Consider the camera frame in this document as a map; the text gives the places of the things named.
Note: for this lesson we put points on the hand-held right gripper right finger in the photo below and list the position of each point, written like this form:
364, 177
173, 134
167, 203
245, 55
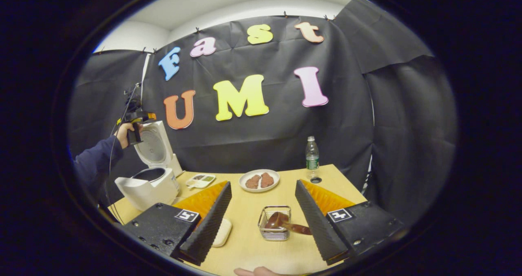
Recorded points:
318, 223

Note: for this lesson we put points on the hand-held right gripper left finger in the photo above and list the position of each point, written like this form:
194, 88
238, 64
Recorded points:
210, 227

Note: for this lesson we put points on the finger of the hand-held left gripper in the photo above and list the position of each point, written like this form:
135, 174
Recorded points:
149, 116

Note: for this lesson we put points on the brown wooden spoon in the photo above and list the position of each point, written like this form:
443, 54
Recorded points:
281, 221

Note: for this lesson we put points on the white rice cooker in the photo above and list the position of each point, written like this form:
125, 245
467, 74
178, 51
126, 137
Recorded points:
142, 194

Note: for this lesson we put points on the small black round cap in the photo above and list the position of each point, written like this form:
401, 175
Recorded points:
316, 180

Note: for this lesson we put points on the black inner pot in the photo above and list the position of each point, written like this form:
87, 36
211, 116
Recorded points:
149, 174

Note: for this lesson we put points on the white divided dish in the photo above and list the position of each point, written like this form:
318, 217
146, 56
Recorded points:
200, 181

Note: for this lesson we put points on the brown meat piece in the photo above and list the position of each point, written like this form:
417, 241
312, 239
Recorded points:
253, 182
267, 179

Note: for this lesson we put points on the white round plate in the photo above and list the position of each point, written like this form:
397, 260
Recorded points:
261, 188

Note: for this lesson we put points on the clear plastic water bottle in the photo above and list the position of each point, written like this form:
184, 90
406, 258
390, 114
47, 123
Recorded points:
312, 153

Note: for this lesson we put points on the black backdrop cloth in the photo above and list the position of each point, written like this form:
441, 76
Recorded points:
265, 141

